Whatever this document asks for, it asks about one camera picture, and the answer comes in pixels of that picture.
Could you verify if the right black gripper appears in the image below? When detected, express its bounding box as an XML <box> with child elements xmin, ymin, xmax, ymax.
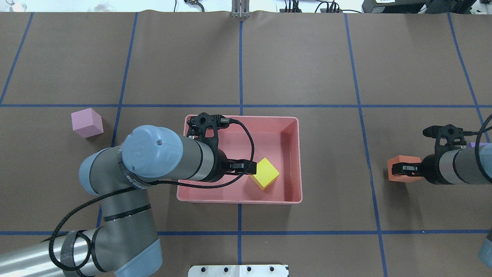
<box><xmin>401</xmin><ymin>154</ymin><xmax>442</xmax><ymax>184</ymax></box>

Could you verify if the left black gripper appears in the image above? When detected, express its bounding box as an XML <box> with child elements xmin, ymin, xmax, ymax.
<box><xmin>211</xmin><ymin>150</ymin><xmax>257</xmax><ymax>182</ymax></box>

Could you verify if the orange foam block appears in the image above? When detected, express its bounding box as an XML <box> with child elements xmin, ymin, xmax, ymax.
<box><xmin>387</xmin><ymin>155</ymin><xmax>423</xmax><ymax>184</ymax></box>

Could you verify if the yellow foam block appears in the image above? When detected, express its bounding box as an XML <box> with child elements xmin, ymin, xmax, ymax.
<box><xmin>250</xmin><ymin>158</ymin><xmax>280</xmax><ymax>191</ymax></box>

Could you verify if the purple foam block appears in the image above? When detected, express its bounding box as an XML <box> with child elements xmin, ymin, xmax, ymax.
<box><xmin>466</xmin><ymin>142</ymin><xmax>489</xmax><ymax>148</ymax></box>

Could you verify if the pink foam block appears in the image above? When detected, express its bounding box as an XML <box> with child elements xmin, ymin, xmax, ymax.
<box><xmin>71</xmin><ymin>108</ymin><xmax>104</xmax><ymax>139</ymax></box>

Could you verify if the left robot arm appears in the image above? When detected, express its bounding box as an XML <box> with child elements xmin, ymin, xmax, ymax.
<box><xmin>1</xmin><ymin>123</ymin><xmax>256</xmax><ymax>277</ymax></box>

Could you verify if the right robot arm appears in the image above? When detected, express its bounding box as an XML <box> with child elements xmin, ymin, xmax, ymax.
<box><xmin>389</xmin><ymin>143</ymin><xmax>491</xmax><ymax>185</ymax></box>

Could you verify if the pink plastic bin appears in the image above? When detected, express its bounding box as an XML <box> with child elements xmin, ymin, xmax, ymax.
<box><xmin>177</xmin><ymin>116</ymin><xmax>303</xmax><ymax>205</ymax></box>

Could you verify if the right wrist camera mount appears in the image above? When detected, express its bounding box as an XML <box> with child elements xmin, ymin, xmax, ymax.
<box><xmin>422</xmin><ymin>124</ymin><xmax>466</xmax><ymax>155</ymax></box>

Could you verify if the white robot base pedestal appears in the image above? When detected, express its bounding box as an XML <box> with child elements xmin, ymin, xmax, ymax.
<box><xmin>188</xmin><ymin>264</ymin><xmax>290</xmax><ymax>277</ymax></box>

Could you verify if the metal bracket table edge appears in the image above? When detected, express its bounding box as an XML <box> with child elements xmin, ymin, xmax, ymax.
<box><xmin>231</xmin><ymin>0</ymin><xmax>251</xmax><ymax>19</ymax></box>

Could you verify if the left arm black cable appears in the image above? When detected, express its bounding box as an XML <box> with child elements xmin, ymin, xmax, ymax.
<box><xmin>48</xmin><ymin>119</ymin><xmax>255</xmax><ymax>272</ymax></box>

